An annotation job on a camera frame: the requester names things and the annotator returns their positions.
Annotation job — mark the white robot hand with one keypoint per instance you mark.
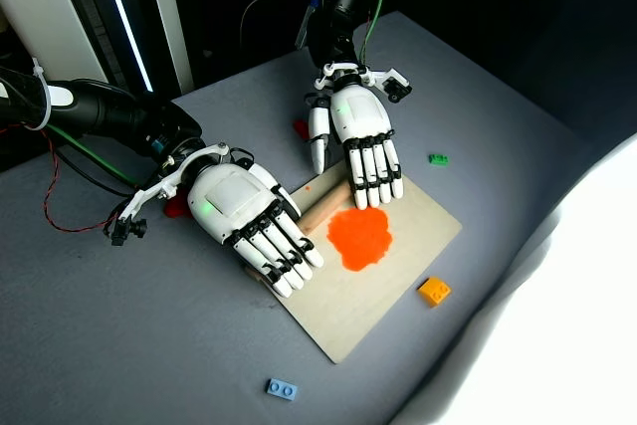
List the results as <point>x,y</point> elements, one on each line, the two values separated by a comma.
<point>229,196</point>
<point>360,114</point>

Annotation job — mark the wooden rolling pin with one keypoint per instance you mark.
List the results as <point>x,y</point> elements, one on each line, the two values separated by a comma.
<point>323,208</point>

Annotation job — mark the red star-shaped toy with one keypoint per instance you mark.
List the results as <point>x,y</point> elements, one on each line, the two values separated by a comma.
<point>175,207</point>

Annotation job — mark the red toy brick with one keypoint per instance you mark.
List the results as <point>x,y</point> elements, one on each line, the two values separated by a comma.
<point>299,129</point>

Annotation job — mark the green toy brick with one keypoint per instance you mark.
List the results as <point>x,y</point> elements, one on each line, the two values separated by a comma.
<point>439,159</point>

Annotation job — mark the flat orange play dough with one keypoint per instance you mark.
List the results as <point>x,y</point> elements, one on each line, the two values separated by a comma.
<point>360,238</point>

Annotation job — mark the grey table cloth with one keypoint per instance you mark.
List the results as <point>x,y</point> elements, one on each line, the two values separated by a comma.
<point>149,345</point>

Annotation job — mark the light wooden board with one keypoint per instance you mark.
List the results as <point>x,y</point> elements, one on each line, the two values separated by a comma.
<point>358,305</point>

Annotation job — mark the orange toy brick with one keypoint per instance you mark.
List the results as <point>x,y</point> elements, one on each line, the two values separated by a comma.
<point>434,291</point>

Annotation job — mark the light blue toy brick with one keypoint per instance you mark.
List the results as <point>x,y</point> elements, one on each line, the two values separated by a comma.
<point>281,389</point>

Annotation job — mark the white robot body column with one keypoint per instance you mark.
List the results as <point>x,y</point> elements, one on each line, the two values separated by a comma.
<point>40,22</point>

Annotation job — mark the white fabric backdrop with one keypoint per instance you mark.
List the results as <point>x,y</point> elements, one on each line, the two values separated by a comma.
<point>572,295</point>

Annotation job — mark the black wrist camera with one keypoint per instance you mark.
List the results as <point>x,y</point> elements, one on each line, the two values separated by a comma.
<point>399,89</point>
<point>127,231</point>

